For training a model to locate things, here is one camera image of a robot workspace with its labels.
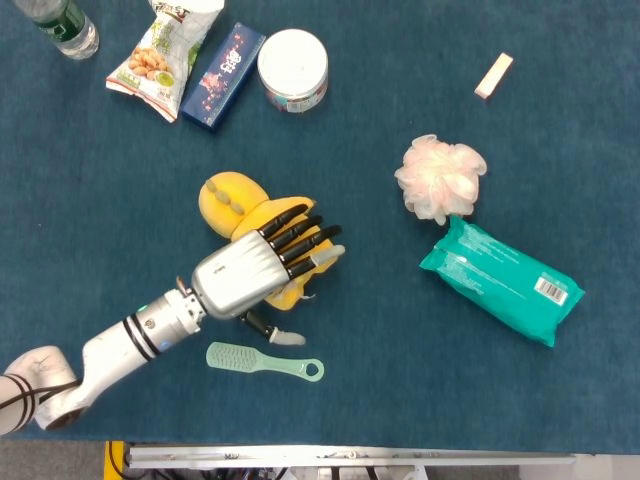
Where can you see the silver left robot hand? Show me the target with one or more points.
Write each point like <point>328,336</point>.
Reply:
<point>240,280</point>

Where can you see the yellow plush toy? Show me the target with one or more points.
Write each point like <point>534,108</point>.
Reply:
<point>235,200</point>

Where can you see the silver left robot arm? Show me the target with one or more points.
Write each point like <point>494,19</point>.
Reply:
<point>100,350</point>

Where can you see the mint green plastic brush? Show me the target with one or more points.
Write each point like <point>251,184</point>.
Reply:
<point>250,359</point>

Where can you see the teal blue table cloth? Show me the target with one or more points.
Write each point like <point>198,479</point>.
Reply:
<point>100,200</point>

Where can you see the dark blue rectangular box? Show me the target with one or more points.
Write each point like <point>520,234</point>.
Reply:
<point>224,75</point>

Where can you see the white lidded round jar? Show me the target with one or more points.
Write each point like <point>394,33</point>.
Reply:
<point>293,67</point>

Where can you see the pink mesh bath sponge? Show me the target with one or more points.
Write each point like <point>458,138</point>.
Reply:
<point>440,177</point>

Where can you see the white nut snack bag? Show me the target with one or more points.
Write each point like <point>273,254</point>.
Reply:
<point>159,55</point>

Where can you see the teal wet wipes pack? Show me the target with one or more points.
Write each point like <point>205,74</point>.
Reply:
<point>500,280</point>

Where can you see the clear plastic water bottle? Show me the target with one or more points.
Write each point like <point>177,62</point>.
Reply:
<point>65,25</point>

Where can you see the beige rectangular block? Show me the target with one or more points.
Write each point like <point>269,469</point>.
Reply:
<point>494,75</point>

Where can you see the aluminium frame rail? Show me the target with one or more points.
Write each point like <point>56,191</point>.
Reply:
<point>350,456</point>

